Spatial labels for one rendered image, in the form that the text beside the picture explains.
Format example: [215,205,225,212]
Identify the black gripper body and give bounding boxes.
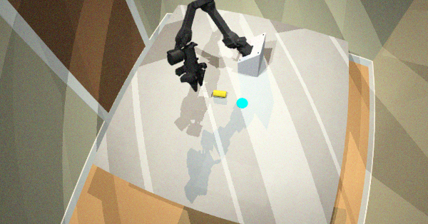
[180,57,207,83]

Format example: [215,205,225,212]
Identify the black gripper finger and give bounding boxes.
[195,70,205,86]
[187,77,198,92]

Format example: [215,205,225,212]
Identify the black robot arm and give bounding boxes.
[167,0,253,77]

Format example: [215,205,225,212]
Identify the cyan circle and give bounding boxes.
[237,98,248,108]

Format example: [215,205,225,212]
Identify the yellow cylinder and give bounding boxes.
[213,90,226,98]

